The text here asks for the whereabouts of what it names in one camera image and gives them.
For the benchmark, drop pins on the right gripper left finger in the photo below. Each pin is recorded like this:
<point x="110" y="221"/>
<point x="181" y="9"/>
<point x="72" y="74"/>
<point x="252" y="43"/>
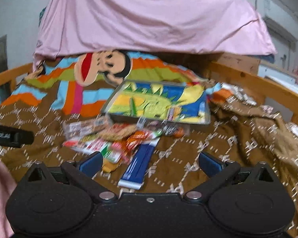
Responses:
<point x="80" y="175"/>

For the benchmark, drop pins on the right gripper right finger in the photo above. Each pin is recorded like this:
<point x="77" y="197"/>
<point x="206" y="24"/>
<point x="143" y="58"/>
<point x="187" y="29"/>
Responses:
<point x="219" y="173"/>

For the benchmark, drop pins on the white red snack bag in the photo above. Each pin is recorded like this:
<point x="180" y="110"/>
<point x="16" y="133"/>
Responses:
<point x="91" y="144"/>

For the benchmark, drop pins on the clear sausage snack pack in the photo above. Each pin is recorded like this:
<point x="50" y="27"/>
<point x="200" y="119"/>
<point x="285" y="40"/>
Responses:
<point x="86" y="127"/>

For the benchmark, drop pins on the blue snack packet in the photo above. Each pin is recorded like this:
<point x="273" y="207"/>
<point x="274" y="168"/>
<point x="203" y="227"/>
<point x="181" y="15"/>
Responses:
<point x="134" y="175"/>

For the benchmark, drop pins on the small orange fruit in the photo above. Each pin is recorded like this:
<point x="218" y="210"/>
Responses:
<point x="179" y="133"/>

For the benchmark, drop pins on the dried fish vacuum pack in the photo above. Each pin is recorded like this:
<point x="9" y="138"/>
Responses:
<point x="166" y="127"/>

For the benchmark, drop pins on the orange spicy snack bag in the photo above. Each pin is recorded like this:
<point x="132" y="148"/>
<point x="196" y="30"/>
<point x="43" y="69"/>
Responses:
<point x="128" y="145"/>

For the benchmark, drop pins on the biscuit packet red print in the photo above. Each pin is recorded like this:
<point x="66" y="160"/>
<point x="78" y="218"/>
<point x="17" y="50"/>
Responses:
<point x="117" y="132"/>

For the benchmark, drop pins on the colourful monkey blanket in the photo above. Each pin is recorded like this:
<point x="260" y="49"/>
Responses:
<point x="72" y="89"/>

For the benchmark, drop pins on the metal tray with cartoon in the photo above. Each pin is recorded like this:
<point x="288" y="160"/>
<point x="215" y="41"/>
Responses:
<point x="184" y="103"/>

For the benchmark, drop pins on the wooden cabinet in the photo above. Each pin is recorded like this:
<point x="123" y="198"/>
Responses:
<point x="239" y="62"/>

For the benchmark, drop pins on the pink bed sheet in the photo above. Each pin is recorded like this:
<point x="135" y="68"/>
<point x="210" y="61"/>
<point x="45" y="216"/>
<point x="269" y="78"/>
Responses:
<point x="70" y="27"/>

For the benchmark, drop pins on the white air conditioner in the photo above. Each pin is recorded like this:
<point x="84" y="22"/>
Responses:
<point x="278" y="19"/>

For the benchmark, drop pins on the wooden bed frame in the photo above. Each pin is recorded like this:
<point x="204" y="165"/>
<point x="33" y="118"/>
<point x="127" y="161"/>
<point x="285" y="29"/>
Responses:
<point x="258" y="85"/>

